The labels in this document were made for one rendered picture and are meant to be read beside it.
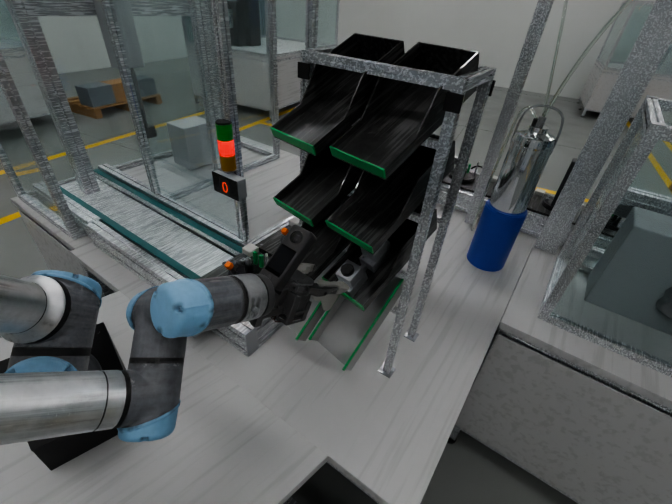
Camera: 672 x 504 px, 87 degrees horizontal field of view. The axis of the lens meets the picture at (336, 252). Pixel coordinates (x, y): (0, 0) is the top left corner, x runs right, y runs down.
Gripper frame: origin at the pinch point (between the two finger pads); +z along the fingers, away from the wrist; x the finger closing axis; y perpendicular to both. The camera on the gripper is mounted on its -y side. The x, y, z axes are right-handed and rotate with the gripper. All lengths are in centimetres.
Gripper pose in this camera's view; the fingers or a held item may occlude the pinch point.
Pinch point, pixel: (330, 274)
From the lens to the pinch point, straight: 73.7
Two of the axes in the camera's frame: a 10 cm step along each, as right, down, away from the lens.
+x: 7.5, 4.1, -5.2
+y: -3.2, 9.1, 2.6
